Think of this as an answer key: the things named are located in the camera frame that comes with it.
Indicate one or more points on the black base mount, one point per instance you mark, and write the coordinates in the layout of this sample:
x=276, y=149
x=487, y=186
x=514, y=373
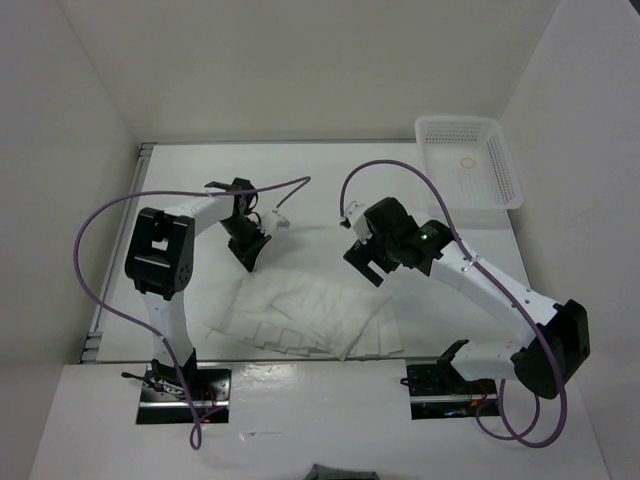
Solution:
x=162, y=403
x=432, y=398

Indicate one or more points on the dark object bottom edge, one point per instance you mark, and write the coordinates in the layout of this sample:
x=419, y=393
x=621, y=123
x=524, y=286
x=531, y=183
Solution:
x=321, y=472

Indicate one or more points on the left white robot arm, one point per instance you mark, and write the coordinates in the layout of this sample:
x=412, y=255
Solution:
x=160, y=262

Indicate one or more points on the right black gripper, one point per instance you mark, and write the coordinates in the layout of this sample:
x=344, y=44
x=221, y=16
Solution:
x=359, y=254

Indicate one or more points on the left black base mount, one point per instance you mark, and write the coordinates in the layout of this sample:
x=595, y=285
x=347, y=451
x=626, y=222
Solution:
x=162, y=403

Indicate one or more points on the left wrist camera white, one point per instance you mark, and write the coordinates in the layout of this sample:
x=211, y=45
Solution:
x=273, y=221

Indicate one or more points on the white pleated skirt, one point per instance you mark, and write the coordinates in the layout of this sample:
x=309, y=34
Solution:
x=300, y=313

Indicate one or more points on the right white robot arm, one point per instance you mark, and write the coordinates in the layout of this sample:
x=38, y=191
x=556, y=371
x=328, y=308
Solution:
x=550, y=340

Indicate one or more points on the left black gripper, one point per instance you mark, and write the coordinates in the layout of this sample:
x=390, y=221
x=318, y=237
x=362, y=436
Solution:
x=249, y=253

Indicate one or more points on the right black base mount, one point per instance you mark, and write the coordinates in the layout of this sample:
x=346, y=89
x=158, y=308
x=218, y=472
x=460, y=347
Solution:
x=432, y=398

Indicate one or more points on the orange rubber band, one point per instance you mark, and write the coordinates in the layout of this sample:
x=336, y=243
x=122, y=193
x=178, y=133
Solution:
x=468, y=163

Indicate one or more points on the white perforated plastic basket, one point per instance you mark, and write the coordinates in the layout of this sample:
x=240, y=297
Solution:
x=442, y=141

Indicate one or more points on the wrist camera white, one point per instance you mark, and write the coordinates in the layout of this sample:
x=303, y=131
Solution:
x=354, y=219
x=273, y=221

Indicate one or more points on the aluminium table rail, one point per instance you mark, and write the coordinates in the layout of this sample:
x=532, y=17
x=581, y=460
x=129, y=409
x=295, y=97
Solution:
x=92, y=341

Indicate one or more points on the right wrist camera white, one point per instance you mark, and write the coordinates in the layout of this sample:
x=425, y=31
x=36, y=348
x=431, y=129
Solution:
x=354, y=219

